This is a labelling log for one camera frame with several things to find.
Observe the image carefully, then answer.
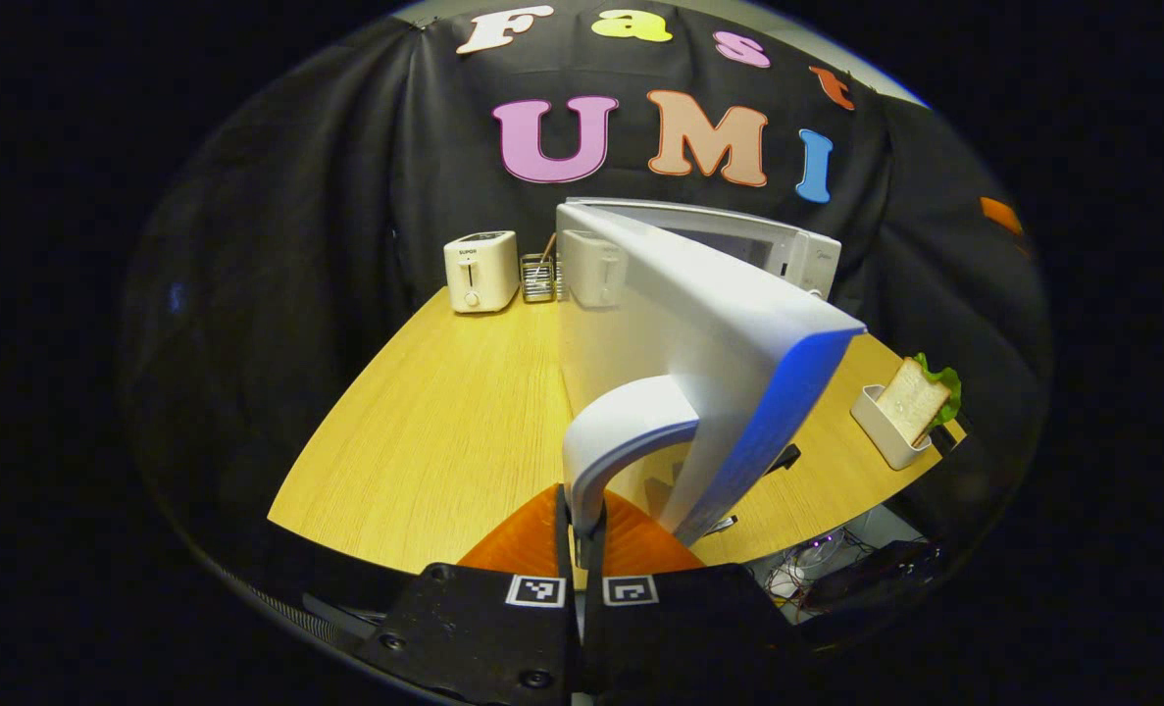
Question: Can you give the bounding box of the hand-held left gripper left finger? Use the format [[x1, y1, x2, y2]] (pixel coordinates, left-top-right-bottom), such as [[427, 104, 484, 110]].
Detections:
[[354, 482, 582, 706]]

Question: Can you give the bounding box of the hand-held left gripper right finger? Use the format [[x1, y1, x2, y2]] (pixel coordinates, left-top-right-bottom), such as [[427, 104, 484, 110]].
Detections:
[[582, 488, 808, 706]]

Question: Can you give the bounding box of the toast sandwich with lettuce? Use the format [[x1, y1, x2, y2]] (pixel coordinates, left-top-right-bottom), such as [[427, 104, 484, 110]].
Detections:
[[876, 353, 963, 447]]

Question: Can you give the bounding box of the white microwave oven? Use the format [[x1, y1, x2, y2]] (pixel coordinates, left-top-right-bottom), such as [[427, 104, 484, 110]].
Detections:
[[554, 196, 867, 570]]

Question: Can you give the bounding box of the white sandwich holder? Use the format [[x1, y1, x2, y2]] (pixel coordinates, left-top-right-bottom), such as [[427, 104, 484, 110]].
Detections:
[[850, 384, 934, 472]]

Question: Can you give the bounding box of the white toaster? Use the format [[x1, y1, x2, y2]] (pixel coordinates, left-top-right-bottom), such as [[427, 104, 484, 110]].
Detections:
[[443, 230, 521, 315]]

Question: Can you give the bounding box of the black backdrop cloth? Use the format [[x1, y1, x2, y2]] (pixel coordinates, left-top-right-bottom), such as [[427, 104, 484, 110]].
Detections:
[[121, 0, 1053, 589]]

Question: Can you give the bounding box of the metal wire rack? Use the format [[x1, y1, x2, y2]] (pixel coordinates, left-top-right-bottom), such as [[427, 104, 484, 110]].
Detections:
[[520, 233, 563, 303]]

